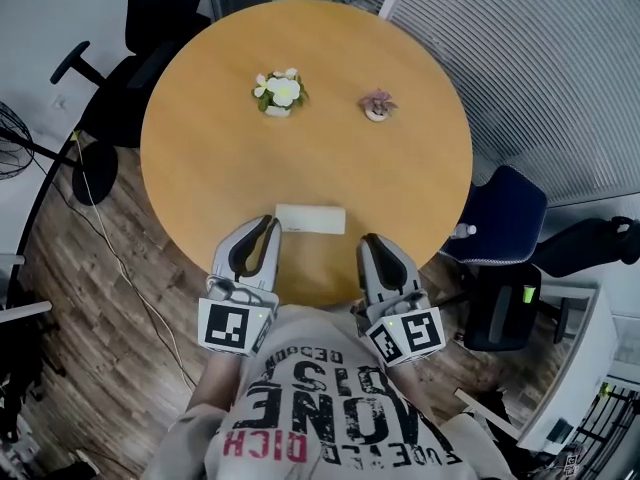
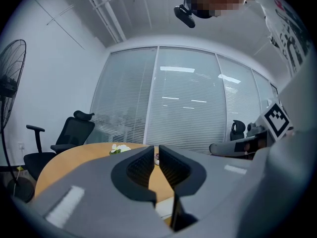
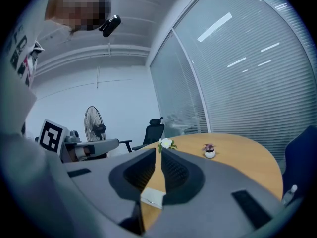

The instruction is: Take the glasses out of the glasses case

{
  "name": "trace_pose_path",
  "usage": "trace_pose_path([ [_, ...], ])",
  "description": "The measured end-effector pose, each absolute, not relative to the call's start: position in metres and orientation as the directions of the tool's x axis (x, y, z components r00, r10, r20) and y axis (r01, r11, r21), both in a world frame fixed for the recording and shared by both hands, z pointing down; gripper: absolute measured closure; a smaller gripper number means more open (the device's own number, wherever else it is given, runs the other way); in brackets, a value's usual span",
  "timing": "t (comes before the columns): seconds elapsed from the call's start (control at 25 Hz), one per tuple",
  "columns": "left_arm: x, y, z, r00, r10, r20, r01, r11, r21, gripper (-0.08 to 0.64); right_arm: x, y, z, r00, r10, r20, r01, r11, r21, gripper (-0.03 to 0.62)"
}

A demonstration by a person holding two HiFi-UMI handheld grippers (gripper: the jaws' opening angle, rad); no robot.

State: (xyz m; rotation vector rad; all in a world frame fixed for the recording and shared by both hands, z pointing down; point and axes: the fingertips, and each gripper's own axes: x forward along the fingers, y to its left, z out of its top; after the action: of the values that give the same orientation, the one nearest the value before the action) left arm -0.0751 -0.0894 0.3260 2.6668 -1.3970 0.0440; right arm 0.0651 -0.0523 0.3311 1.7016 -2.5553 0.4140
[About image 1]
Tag white partition desk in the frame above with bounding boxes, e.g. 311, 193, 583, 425
517, 282, 619, 454

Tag black standing fan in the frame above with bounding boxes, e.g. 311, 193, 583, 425
0, 100, 120, 207

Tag white window blinds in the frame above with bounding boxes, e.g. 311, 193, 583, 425
379, 0, 640, 207

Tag black metal rack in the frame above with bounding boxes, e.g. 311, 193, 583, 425
564, 382, 640, 480

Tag black high-back office chair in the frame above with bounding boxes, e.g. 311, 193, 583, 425
462, 215, 640, 352

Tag dark green box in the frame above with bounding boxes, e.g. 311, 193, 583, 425
547, 417, 574, 444

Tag blue fabric chair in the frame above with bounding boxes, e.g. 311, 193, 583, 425
439, 164, 549, 267

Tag long white floor cable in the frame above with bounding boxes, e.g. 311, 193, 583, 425
74, 130, 199, 392

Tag person's right forearm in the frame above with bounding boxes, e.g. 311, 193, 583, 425
384, 362, 436, 422

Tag person's printed beige t-shirt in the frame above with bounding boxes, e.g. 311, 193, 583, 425
159, 303, 516, 480

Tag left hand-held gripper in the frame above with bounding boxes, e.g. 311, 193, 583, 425
198, 214, 283, 358

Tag small pink potted plant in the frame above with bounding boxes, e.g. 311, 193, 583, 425
357, 87, 400, 122

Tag white glasses case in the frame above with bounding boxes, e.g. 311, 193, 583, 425
274, 203, 347, 236

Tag white flower potted plant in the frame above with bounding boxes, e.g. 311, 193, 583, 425
251, 67, 310, 118

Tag person's left forearm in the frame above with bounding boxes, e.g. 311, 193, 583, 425
192, 352, 251, 412

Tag white plank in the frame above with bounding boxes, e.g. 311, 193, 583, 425
453, 387, 521, 439

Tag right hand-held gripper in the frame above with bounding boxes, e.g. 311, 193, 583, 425
355, 233, 447, 368

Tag black armrest office chair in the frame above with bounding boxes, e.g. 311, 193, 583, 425
49, 0, 214, 149

